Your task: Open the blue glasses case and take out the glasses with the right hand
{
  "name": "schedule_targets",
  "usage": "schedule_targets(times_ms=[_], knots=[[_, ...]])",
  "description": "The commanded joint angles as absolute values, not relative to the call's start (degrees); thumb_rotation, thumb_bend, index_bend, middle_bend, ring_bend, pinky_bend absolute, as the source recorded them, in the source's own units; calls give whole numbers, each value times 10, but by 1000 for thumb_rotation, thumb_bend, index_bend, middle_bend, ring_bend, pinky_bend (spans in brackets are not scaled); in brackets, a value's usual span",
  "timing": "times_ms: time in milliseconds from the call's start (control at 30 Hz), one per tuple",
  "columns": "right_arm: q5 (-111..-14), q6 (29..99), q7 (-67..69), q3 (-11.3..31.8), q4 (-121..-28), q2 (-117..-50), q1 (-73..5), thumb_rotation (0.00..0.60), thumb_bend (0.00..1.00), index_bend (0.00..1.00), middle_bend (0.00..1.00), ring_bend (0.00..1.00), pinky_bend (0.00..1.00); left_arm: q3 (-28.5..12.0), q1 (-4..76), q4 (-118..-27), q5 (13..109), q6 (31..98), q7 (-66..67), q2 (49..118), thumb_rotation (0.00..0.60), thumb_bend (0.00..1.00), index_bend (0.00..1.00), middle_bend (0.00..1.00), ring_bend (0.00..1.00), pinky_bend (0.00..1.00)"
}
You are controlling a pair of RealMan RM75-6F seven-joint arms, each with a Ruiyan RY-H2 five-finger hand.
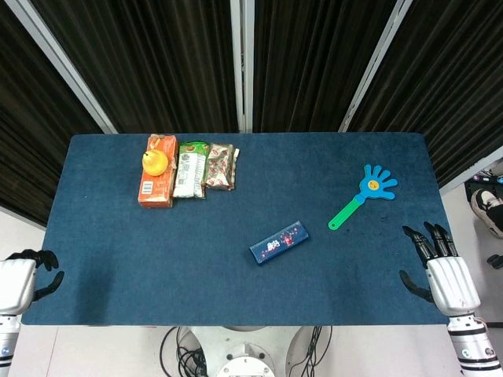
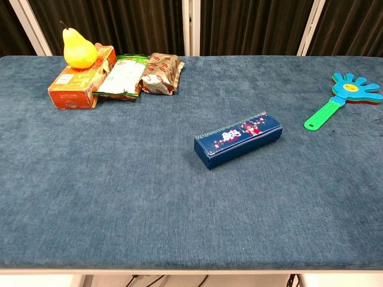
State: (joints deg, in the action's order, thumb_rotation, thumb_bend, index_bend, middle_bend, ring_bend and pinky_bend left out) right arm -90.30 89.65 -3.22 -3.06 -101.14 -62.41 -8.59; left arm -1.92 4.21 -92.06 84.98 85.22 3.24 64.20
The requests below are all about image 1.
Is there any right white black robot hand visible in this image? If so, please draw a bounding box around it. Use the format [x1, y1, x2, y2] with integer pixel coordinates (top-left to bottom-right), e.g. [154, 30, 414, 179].
[398, 221, 482, 317]

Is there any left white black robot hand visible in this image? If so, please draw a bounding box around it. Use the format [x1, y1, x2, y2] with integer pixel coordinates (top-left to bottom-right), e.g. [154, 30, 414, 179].
[0, 248, 65, 316]

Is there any blue glasses case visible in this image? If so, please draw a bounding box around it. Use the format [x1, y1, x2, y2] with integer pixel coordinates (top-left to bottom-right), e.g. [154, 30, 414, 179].
[249, 221, 310, 267]

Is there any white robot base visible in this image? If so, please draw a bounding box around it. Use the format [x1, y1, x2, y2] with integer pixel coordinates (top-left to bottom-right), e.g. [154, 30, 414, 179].
[187, 325, 312, 377]

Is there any blue green hand clapper toy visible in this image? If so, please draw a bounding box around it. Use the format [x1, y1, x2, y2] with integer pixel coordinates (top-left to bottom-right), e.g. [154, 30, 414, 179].
[328, 163, 398, 232]

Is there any orange carton box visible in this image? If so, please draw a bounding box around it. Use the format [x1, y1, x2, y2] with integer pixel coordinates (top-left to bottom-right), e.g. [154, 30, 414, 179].
[137, 134, 179, 209]

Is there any black white sneaker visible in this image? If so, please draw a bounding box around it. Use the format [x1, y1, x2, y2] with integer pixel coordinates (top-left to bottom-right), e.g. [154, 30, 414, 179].
[470, 188, 503, 240]

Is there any black pleated screen panel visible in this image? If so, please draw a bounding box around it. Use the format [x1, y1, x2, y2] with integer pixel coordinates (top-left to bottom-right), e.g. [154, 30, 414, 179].
[29, 0, 241, 135]
[0, 0, 105, 229]
[347, 0, 503, 189]
[251, 0, 398, 134]

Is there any blue table mat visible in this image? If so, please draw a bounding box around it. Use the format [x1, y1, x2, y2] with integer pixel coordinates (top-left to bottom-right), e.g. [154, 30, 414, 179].
[20, 132, 451, 327]

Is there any yellow pear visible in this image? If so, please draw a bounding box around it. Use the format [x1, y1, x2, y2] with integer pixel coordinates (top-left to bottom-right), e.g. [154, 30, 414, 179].
[141, 141, 171, 178]

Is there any green white snack packet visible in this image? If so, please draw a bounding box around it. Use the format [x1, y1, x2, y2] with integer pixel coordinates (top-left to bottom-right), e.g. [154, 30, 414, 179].
[171, 141, 210, 200]

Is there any brown silver snack packet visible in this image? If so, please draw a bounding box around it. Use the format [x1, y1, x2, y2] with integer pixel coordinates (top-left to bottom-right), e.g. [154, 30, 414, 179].
[204, 142, 241, 192]

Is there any black cable bundle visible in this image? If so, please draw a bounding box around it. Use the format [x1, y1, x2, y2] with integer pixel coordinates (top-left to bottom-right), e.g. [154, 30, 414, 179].
[285, 325, 334, 377]
[160, 326, 208, 377]

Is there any grey metal screen post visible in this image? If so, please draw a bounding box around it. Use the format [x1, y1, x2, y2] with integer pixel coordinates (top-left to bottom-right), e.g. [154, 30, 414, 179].
[230, 0, 256, 134]
[337, 0, 413, 133]
[6, 0, 119, 135]

